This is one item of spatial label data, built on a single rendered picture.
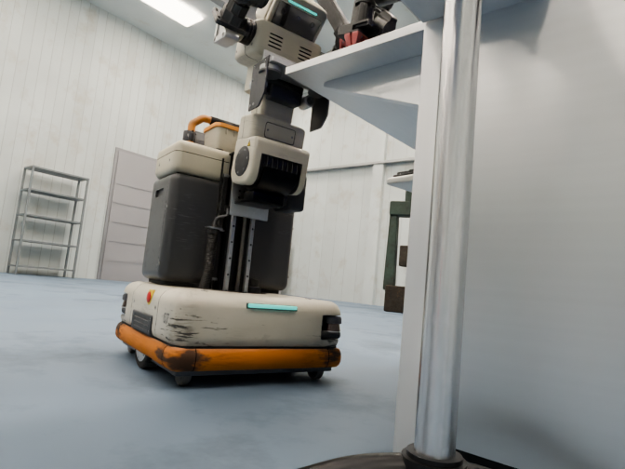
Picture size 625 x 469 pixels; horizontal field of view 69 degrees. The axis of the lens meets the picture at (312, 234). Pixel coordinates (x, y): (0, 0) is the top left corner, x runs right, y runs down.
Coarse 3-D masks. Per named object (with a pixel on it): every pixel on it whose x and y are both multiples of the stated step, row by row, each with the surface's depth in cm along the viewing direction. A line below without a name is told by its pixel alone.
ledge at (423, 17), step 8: (408, 0) 84; (416, 0) 83; (424, 0) 83; (432, 0) 83; (440, 0) 83; (416, 8) 86; (424, 8) 86; (432, 8) 85; (440, 8) 85; (424, 16) 88; (432, 16) 88; (440, 16) 87
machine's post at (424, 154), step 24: (432, 24) 89; (432, 48) 88; (432, 72) 88; (432, 96) 87; (432, 120) 86; (432, 144) 85; (432, 168) 85; (408, 240) 86; (408, 264) 85; (408, 288) 84; (408, 312) 84; (408, 336) 83; (408, 360) 82; (408, 384) 81; (408, 408) 81; (408, 432) 80
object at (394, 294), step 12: (408, 192) 848; (396, 204) 850; (408, 204) 842; (396, 216) 852; (408, 216) 851; (396, 228) 850; (396, 240) 852; (396, 252) 856; (396, 264) 859; (384, 276) 844; (384, 288) 841; (396, 288) 818; (384, 300) 824; (396, 300) 815; (396, 312) 813
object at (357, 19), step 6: (354, 6) 117; (360, 6) 116; (366, 6) 115; (372, 6) 116; (354, 12) 116; (360, 12) 115; (366, 12) 115; (372, 12) 116; (354, 18) 116; (360, 18) 115; (366, 18) 115; (372, 18) 117; (348, 24) 117; (354, 24) 116; (360, 24) 115; (366, 24) 113; (372, 24) 113; (366, 30) 117
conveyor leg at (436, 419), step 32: (448, 0) 62; (480, 0) 62; (448, 32) 62; (480, 32) 62; (448, 64) 61; (448, 96) 60; (448, 128) 59; (448, 160) 59; (448, 192) 58; (448, 224) 58; (448, 256) 57; (448, 288) 57; (448, 320) 56; (448, 352) 56; (448, 384) 55; (416, 416) 58; (448, 416) 55; (416, 448) 56; (448, 448) 55
